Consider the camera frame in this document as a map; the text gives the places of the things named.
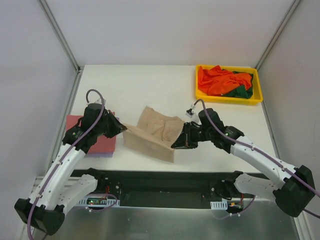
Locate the beige t shirt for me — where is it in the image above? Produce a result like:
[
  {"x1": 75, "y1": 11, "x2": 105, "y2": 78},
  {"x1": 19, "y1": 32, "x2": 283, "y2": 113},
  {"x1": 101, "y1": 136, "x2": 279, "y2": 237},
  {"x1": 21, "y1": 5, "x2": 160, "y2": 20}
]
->
[{"x1": 123, "y1": 106, "x2": 185, "y2": 163}]

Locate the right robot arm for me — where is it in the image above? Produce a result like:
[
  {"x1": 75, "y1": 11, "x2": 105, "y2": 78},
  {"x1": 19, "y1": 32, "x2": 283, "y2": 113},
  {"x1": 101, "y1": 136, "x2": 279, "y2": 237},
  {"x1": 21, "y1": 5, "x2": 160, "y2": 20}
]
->
[{"x1": 171, "y1": 108, "x2": 320, "y2": 218}]

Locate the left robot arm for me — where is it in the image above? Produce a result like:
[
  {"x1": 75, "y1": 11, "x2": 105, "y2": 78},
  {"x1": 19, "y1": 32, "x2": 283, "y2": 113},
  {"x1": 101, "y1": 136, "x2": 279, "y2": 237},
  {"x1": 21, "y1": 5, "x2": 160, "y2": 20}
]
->
[{"x1": 14, "y1": 103, "x2": 127, "y2": 236}]

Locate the folded red t shirt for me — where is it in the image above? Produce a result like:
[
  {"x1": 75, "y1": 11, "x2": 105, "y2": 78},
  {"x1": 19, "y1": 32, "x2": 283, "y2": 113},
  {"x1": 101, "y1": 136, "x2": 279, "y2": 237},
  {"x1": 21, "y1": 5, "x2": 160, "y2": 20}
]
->
[{"x1": 65, "y1": 115, "x2": 116, "y2": 157}]

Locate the folded purple t shirt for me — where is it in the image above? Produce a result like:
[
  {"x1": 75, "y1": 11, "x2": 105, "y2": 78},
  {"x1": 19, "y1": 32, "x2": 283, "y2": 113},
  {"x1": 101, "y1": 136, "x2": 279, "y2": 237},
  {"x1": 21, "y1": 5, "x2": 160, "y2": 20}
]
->
[{"x1": 84, "y1": 116, "x2": 121, "y2": 159}]

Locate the orange t shirt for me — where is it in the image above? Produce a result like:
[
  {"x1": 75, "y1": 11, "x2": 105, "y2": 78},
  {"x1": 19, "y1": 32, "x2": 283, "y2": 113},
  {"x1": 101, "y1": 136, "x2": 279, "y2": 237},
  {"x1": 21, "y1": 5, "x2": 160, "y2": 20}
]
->
[{"x1": 197, "y1": 65, "x2": 251, "y2": 97}]

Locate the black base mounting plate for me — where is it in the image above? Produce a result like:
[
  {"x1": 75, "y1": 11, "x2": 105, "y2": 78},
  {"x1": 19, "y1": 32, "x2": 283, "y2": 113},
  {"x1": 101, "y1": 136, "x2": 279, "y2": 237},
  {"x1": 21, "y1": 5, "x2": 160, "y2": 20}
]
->
[{"x1": 69, "y1": 167, "x2": 271, "y2": 210}]

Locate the green t shirt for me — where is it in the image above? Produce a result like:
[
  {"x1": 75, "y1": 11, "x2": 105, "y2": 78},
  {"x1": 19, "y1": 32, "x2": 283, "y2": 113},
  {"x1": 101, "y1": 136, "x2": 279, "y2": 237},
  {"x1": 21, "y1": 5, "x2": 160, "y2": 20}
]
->
[{"x1": 221, "y1": 71, "x2": 254, "y2": 99}]

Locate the yellow plastic bin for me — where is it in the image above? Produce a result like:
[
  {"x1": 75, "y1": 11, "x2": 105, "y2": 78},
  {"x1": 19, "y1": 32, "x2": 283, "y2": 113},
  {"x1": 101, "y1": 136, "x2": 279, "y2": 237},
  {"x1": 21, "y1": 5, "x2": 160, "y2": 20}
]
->
[{"x1": 195, "y1": 64, "x2": 263, "y2": 105}]

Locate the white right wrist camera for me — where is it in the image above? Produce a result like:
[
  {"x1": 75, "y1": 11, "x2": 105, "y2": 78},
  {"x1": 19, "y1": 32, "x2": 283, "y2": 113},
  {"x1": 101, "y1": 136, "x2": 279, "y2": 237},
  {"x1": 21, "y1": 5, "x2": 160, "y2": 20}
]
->
[{"x1": 185, "y1": 106, "x2": 200, "y2": 124}]

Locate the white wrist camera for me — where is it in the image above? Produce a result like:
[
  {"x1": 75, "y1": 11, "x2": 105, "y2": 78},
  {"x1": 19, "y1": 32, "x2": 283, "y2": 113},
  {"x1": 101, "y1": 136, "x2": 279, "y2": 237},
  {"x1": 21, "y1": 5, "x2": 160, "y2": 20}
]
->
[
  {"x1": 185, "y1": 106, "x2": 200, "y2": 124},
  {"x1": 94, "y1": 98, "x2": 106, "y2": 106}
]

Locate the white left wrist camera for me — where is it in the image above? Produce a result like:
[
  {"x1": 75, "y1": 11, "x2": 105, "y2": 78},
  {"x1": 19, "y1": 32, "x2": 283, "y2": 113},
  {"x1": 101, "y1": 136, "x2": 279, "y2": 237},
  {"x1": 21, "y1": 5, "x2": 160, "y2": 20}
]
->
[{"x1": 94, "y1": 98, "x2": 106, "y2": 106}]

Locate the aluminium frame rail left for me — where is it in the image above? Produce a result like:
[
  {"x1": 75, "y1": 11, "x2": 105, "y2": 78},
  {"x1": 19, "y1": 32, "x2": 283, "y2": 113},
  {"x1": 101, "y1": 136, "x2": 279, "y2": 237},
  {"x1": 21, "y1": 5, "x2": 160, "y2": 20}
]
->
[{"x1": 32, "y1": 71, "x2": 83, "y2": 196}]

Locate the right perforated cable tray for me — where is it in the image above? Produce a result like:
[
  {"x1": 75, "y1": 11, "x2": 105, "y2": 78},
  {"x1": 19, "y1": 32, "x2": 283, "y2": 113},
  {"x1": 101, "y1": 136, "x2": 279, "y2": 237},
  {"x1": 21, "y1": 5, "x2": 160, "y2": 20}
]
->
[{"x1": 210, "y1": 201, "x2": 228, "y2": 211}]

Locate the perforated cable tray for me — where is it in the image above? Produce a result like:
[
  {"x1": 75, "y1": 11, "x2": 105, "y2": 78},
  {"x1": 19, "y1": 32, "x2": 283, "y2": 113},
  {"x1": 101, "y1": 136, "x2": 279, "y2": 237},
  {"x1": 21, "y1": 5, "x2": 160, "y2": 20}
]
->
[
  {"x1": 210, "y1": 201, "x2": 228, "y2": 211},
  {"x1": 75, "y1": 196, "x2": 120, "y2": 208}
]

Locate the left perforated cable tray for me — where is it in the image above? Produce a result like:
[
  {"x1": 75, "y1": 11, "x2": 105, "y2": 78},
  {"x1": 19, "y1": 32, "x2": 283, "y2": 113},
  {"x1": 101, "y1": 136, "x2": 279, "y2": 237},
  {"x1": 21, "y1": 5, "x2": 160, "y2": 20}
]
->
[{"x1": 75, "y1": 196, "x2": 120, "y2": 208}]

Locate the aluminium frame post right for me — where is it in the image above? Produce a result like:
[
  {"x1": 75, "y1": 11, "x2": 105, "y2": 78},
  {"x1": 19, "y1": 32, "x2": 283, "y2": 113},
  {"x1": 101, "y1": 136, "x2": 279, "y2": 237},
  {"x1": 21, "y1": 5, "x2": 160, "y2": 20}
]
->
[{"x1": 255, "y1": 0, "x2": 303, "y2": 70}]

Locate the aluminium frame post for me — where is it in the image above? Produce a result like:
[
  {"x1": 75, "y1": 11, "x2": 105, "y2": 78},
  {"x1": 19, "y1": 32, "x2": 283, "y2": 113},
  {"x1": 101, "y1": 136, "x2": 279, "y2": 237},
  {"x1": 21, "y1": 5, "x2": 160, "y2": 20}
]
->
[
  {"x1": 37, "y1": 0, "x2": 82, "y2": 73},
  {"x1": 255, "y1": 0, "x2": 303, "y2": 70}
]

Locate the aluminium frame post left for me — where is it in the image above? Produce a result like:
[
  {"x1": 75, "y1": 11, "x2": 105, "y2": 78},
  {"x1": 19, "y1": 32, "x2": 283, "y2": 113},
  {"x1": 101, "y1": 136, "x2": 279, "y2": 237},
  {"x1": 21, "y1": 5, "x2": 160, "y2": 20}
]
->
[{"x1": 37, "y1": 0, "x2": 82, "y2": 73}]

